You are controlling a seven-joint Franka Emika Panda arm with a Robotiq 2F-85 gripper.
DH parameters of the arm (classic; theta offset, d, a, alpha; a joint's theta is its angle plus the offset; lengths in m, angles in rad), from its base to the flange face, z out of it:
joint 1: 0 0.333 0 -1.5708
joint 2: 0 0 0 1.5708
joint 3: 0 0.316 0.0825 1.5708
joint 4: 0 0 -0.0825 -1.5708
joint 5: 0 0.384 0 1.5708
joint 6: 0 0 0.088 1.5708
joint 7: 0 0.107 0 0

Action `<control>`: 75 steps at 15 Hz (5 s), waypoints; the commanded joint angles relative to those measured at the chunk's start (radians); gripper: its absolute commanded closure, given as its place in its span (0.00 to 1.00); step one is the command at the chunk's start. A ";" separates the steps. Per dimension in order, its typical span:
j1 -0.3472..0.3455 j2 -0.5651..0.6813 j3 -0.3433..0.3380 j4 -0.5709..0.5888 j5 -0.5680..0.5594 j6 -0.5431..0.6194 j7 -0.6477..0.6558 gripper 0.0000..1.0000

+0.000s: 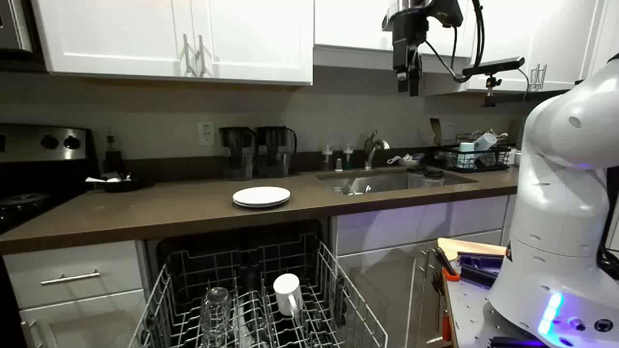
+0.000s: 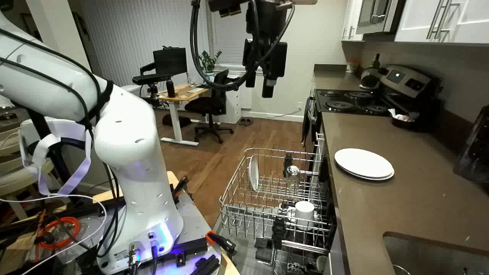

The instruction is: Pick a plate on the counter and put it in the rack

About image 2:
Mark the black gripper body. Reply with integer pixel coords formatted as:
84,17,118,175
245,0,288,46

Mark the green potted plant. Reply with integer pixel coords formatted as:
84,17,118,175
197,49,223,75

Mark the white drawer cabinet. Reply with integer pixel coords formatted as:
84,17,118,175
223,75,245,127

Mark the black office chair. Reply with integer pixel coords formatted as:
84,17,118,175
184,68,236,144

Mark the wooden top desk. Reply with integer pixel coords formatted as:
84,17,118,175
158,83,211,149

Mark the black computer monitor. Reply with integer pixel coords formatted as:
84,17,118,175
132,46,188,86

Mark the black and steel stove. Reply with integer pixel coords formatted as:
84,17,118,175
304,65,443,152

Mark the white upper cabinet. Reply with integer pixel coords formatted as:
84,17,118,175
341,0,365,43
394,0,489,45

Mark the clear drinking glass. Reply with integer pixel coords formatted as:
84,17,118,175
281,152,318,181

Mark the steel microwave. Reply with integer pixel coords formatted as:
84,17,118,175
356,0,408,37

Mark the white mug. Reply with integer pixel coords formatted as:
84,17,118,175
294,201,318,223

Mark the metal robot table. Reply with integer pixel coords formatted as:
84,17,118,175
20,170,242,275

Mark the dark cutlery basket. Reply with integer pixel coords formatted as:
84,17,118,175
252,219,332,275

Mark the orange and black clamp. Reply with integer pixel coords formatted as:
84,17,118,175
205,230,239,257

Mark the black stand pole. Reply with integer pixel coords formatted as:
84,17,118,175
25,109,71,185

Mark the steel kitchen sink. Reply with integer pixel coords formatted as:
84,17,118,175
381,231,489,275

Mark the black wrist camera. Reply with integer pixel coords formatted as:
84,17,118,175
208,0,243,19

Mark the wire dishwasher rack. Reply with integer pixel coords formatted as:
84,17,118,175
217,132,338,257

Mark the white strap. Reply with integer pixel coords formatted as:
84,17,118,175
19,129,97,199

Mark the orange cable roll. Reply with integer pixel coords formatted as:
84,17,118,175
35,216,83,251

